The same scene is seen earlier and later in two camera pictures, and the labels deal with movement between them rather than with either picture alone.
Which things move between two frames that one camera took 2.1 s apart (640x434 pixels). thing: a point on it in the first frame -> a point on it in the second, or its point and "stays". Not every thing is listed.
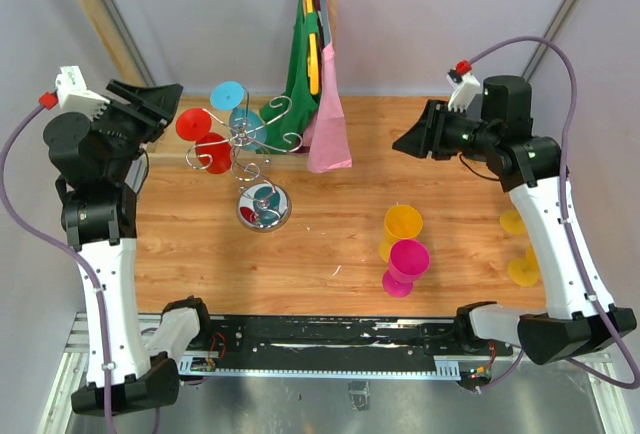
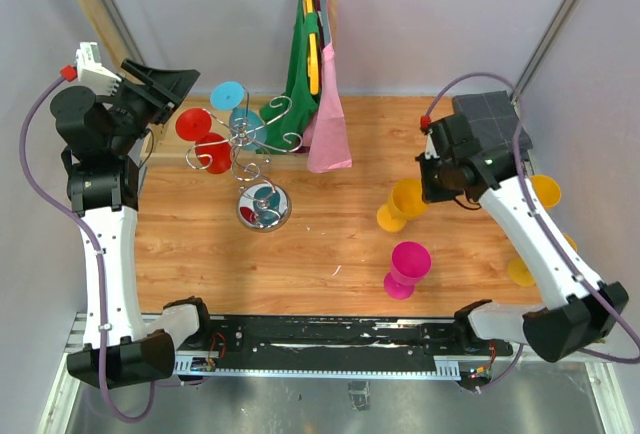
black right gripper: (426, 137) -> (431, 194)
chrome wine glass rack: (262, 205) stays
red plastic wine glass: (212, 149) stays
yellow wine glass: (402, 222) -> (405, 201)
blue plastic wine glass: (247, 127) stays
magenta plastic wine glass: (408, 260) stays
